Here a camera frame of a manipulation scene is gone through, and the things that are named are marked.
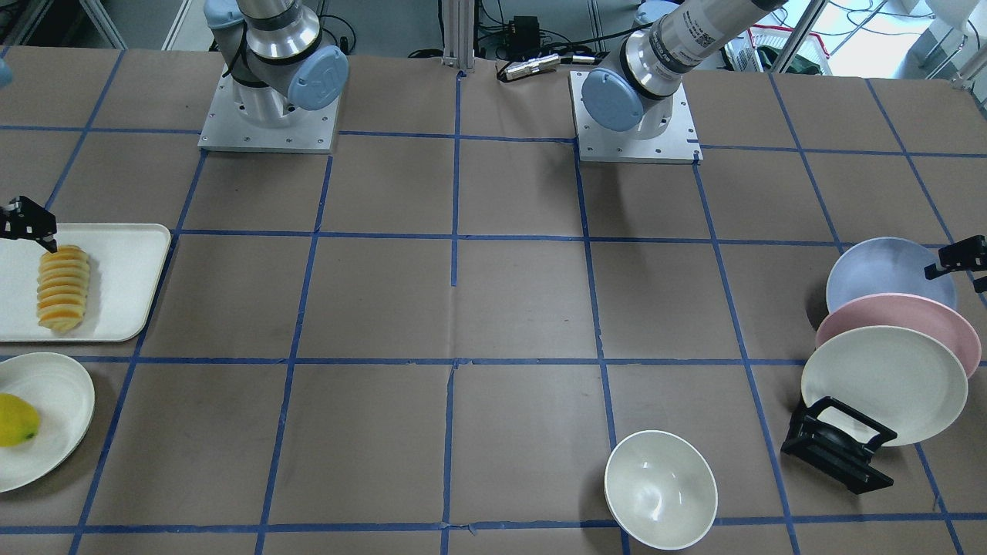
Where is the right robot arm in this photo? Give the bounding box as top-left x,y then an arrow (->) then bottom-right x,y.
2,1 -> 349,244

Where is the black dish rack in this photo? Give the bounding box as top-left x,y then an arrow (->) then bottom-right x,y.
780,396 -> 898,495

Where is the cream rectangular tray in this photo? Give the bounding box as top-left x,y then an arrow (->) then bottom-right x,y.
1,224 -> 170,343

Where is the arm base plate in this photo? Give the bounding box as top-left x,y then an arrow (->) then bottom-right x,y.
197,75 -> 342,155
570,71 -> 704,164

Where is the aluminium frame post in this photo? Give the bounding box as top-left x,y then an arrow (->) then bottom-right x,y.
440,0 -> 478,74

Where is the cream round plate with lemon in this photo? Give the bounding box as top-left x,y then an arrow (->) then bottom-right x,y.
1,352 -> 95,493

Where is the blue plate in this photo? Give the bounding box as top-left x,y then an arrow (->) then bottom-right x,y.
825,237 -> 958,312

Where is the white bowl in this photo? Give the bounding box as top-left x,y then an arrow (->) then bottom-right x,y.
603,431 -> 719,550

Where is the yellow lemon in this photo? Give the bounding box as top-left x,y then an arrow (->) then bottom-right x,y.
1,392 -> 40,447

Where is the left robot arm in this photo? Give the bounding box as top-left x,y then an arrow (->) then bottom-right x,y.
577,1 -> 985,301

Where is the pink plate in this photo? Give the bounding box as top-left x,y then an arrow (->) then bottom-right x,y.
815,294 -> 982,377

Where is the metal cable connector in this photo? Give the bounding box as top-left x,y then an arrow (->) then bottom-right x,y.
496,53 -> 600,83

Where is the cream plate in rack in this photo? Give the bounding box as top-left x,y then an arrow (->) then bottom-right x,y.
800,325 -> 968,447

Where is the sliced bread loaf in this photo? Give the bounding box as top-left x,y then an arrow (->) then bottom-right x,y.
36,244 -> 91,334

